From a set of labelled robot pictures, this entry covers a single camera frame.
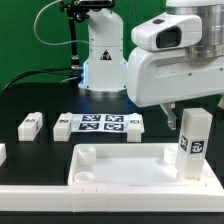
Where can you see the white marker tag plate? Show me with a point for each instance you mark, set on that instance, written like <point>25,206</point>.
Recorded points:
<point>112,123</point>

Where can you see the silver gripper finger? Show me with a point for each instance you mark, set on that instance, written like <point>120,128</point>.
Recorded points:
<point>221,103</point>
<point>171,117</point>

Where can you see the white desk top tray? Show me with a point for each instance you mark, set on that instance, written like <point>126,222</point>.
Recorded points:
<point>131,164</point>

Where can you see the white L-shaped corner fence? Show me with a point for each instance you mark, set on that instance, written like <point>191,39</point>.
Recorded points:
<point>113,198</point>

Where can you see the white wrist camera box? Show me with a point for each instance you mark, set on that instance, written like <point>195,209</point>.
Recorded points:
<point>168,31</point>

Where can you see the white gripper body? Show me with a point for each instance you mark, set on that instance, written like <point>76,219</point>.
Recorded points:
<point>169,76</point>

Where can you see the white block at left edge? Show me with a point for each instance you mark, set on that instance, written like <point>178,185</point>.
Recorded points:
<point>3,155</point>

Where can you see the black camera stand pole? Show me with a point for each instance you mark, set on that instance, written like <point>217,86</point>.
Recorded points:
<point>77,12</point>

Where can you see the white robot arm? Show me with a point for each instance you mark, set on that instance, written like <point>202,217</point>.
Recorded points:
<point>106,70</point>

